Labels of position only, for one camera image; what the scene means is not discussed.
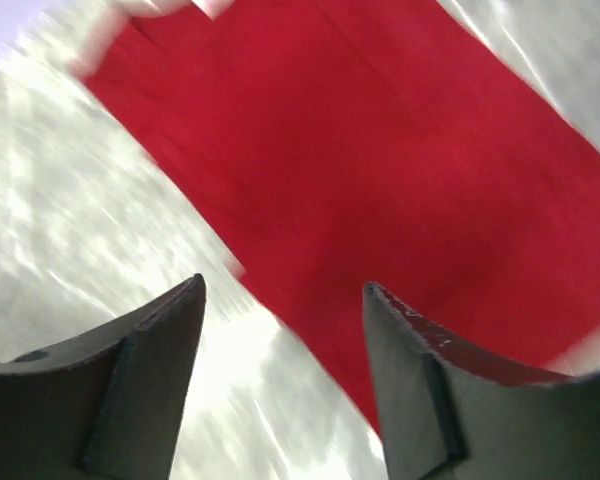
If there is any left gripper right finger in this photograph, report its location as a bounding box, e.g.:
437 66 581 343
363 283 600 480

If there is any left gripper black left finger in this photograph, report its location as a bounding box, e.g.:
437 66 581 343
0 275 206 479

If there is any red t shirt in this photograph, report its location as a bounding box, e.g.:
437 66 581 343
83 1 600 422

